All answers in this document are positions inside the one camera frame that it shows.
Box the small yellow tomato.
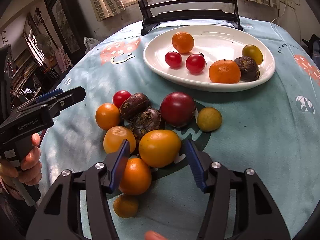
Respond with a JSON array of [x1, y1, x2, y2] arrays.
[[196, 107, 222, 132], [113, 194, 139, 218]]

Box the red cherry tomato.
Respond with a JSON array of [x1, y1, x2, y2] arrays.
[[185, 53, 206, 75], [165, 51, 182, 69]]

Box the large dark red tomato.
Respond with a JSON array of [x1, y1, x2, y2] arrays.
[[160, 92, 196, 127]]

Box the white plastic bag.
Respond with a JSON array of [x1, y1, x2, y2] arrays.
[[84, 37, 100, 54]]

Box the person's right hand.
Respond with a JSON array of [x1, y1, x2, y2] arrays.
[[144, 231, 168, 240]]

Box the yellow-orange blemished tomato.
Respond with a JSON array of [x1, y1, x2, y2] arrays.
[[103, 126, 136, 154]]

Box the light blue patterned tablecloth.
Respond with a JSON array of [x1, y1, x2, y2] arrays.
[[40, 17, 319, 237]]

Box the orange tomato front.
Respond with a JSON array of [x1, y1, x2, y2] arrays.
[[119, 158, 151, 196]]

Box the small yellow tomato front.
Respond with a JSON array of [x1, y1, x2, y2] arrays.
[[196, 107, 222, 132]]

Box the dark passion fruit back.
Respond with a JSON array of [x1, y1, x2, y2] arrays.
[[119, 93, 150, 120]]

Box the white oval plate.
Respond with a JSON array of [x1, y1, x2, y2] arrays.
[[143, 25, 276, 93]]

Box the red cherry tomato front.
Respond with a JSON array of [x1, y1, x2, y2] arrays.
[[185, 53, 206, 75]]

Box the dark passion fruit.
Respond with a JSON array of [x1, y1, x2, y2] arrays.
[[119, 93, 150, 120], [234, 56, 260, 82], [130, 108, 162, 140]]

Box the large orange mandarin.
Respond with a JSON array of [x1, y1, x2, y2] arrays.
[[171, 31, 194, 54], [209, 59, 241, 83]]

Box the yellow-green tomato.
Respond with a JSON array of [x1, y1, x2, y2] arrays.
[[242, 44, 264, 65]]

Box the small orange tomato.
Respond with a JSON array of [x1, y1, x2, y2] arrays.
[[95, 103, 120, 131]]

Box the small red tomato back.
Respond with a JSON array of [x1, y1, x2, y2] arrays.
[[112, 90, 131, 108]]

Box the dark framed wall scroll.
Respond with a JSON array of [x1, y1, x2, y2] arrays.
[[44, 0, 89, 64]]

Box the small yellow tomato back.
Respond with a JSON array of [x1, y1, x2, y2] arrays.
[[113, 194, 139, 218]]

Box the person's left hand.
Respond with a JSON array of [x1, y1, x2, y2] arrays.
[[1, 133, 42, 200]]

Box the large orange tomato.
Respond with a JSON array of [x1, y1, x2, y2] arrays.
[[138, 129, 181, 168]]

